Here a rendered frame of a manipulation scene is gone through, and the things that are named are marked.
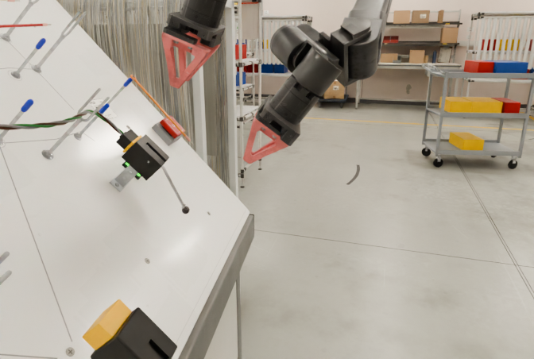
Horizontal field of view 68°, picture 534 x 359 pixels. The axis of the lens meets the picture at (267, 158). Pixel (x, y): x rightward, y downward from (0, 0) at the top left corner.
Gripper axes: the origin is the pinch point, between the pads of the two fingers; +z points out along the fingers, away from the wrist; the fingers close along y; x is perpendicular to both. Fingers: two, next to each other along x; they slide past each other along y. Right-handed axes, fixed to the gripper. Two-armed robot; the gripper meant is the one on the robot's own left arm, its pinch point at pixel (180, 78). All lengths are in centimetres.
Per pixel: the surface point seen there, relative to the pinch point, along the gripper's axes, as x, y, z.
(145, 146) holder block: -1.9, 1.6, 12.5
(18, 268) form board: -5.7, 25.6, 20.5
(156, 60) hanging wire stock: -25, -76, 20
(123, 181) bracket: -3.7, 1.4, 20.3
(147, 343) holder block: 11.2, 31.6, 17.5
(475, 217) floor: 198, -213, 75
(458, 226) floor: 180, -196, 80
